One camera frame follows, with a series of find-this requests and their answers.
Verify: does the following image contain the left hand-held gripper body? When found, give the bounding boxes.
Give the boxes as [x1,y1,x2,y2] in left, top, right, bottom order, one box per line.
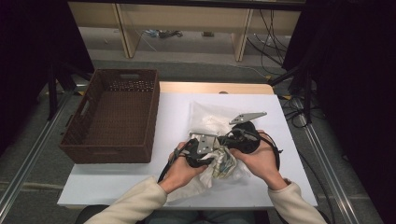
[185,133,218,168]

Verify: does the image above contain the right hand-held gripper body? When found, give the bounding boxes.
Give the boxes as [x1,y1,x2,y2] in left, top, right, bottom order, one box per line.
[229,111,268,155]

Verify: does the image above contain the white printed garment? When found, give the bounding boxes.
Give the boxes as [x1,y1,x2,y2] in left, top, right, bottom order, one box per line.
[199,113,241,181]

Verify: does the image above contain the white mesh laundry bag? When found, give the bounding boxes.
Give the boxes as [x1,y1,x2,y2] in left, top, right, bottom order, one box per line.
[166,101,254,203]

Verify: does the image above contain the brown woven basket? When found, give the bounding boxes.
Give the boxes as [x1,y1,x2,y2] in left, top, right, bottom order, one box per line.
[59,68,161,165]

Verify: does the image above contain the person's right hand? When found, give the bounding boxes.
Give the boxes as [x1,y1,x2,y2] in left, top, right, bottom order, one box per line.
[230,131,289,190]

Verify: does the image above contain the person's left hand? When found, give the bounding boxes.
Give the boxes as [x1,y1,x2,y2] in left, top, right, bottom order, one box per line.
[158,142,208,194]

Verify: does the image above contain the person's legs in blue jeans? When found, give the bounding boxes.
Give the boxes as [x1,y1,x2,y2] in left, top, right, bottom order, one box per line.
[152,210,255,224]

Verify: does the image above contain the black metal stand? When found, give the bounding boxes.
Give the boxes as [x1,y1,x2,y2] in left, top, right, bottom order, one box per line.
[269,55,316,124]
[46,62,94,121]

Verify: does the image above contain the dark curtain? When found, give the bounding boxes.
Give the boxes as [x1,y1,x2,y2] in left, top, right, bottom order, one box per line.
[283,0,396,224]
[0,0,94,157]

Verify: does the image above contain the light wooden shelf unit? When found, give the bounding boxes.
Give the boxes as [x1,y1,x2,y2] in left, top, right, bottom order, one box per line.
[66,1,302,63]

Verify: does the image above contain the left hand-held gripper black cable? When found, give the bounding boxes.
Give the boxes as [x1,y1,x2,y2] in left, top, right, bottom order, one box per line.
[157,140,194,184]

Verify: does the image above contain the coiled black floor cables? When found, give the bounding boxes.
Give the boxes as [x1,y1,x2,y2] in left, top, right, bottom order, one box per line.
[279,94,312,129]

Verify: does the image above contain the aluminium floor rail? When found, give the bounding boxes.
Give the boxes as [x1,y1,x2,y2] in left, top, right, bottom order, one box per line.
[293,99,362,224]
[0,92,76,216]

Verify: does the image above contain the long black floor cable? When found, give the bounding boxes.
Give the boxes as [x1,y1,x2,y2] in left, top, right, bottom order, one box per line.
[298,151,336,224]

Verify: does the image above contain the hanging black cables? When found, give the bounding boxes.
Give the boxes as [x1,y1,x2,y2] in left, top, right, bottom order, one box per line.
[247,8,290,76]

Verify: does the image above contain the blue and black cable bundle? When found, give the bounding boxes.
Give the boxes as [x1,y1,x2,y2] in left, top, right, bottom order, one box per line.
[143,29,184,39]

